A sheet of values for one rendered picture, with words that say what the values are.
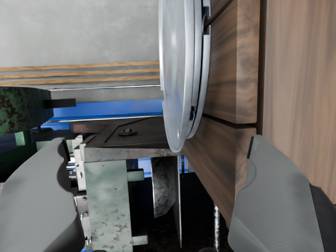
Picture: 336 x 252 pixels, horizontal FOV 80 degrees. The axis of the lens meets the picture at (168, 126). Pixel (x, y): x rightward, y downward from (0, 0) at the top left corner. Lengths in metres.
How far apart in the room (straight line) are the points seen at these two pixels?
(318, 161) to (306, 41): 0.10
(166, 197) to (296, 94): 0.77
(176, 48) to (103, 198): 0.65
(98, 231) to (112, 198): 0.14
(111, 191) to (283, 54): 0.70
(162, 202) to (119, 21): 1.75
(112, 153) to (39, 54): 1.78
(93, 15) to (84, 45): 0.29
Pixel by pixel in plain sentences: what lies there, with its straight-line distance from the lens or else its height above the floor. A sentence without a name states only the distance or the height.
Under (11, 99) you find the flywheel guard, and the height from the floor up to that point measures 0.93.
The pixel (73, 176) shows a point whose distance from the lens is 1.01.
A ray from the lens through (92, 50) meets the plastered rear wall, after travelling 2.18.
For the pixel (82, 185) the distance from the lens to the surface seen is 0.90.
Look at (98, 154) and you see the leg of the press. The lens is 0.68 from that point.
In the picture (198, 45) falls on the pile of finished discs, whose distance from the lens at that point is 0.22.
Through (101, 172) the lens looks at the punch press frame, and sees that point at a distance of 0.76.
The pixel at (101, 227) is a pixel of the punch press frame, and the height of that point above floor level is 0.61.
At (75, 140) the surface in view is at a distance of 0.98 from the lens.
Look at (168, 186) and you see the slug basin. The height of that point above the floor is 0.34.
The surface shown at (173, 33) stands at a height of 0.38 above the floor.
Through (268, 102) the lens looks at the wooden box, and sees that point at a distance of 0.17.
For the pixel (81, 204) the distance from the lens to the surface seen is 0.90.
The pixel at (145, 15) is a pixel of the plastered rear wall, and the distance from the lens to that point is 2.21.
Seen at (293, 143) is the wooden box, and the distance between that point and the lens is 0.19.
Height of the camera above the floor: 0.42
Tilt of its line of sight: 6 degrees down
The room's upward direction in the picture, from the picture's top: 93 degrees counter-clockwise
